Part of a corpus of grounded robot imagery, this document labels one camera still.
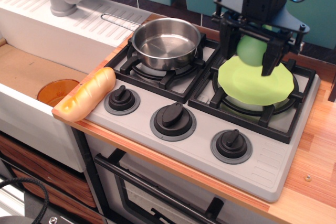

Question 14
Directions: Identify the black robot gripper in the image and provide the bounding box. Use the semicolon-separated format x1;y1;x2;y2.
212;0;308;76

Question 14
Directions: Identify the green toy pear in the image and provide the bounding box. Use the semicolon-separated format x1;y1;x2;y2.
236;35;267;67

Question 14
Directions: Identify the yellow toy bread loaf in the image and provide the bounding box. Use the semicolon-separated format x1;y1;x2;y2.
58;67;116;122

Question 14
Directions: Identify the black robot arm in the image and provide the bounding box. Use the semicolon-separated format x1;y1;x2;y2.
212;0;310;76

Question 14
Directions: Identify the light green plate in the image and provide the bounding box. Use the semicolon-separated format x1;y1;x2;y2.
217;56;295;106

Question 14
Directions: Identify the stainless steel pot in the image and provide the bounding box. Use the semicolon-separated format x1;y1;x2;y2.
100;13;201;71

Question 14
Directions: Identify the black right stove knob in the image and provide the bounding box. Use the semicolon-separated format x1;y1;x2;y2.
211;129;253;165

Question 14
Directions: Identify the black stove knob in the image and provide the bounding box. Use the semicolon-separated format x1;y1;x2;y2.
103;85;140;116
211;129;253;165
150;102;197;142

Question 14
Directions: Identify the black middle stove knob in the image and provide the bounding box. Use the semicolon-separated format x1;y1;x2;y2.
150;102;197;142

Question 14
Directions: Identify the grey toy stove top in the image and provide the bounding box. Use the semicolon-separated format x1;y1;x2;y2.
78;37;321;204

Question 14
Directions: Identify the black left stove knob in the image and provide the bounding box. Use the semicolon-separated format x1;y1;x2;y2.
103;85;140;116

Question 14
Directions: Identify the black right burner grate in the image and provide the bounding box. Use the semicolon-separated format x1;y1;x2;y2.
188;48;320;144

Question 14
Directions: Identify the black burner grate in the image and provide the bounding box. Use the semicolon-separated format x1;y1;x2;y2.
188;48;320;144
106;33;219;103

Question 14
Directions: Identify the black left burner grate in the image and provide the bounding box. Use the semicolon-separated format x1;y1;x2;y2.
106;33;219;103

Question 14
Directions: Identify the white toy sink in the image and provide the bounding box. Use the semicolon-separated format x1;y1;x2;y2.
1;0;150;172

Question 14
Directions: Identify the orange plastic cup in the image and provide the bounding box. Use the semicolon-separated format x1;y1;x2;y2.
37;79;79;107

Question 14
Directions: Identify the wooden drawer front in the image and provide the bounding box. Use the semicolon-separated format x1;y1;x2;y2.
1;133;97;208

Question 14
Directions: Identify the black oven door handle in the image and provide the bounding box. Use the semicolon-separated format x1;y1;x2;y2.
94;153;224;224

